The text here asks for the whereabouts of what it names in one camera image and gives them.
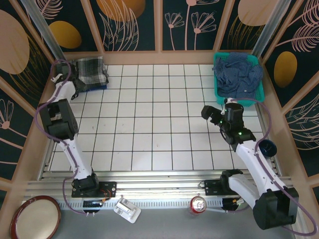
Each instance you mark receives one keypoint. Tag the grey plaid long sleeve shirt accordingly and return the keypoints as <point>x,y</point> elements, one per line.
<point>92,71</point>

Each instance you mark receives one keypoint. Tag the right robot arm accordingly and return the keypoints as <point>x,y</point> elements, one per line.
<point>274,209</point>

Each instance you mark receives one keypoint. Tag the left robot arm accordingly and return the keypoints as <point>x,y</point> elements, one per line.
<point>59,119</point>

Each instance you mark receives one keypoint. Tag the blue dotted crumpled shirts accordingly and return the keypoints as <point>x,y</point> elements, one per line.
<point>239,77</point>

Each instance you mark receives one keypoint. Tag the blue plaid folded shirt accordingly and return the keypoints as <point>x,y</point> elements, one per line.
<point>98,87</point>

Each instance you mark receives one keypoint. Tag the dark blue bowl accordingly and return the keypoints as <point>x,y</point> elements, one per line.
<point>268,148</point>

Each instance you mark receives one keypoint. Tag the teal plastic basket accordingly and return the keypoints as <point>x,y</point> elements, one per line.
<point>258,100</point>

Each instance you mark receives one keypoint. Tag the red soda can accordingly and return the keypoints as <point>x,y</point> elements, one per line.
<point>198,204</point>

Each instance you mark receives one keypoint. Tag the black connector strip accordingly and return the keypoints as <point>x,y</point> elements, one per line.
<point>93,204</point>

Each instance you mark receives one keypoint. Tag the round red-rimmed plate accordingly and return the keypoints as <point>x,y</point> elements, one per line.
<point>35,219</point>

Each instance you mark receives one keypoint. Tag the aluminium corner post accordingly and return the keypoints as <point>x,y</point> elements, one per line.
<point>269,27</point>
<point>48,37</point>

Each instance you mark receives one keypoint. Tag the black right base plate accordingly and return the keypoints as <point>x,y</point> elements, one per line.
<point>211,186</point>

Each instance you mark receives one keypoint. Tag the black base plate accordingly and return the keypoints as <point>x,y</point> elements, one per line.
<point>211,186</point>
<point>108,188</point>

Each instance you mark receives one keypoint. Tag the aluminium mounting rail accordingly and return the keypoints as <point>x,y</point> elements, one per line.
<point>159,189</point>

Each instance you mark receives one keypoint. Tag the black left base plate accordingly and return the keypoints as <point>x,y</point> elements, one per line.
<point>108,188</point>

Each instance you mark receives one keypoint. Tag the white plastic bracket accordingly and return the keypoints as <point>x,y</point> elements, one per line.
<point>127,209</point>

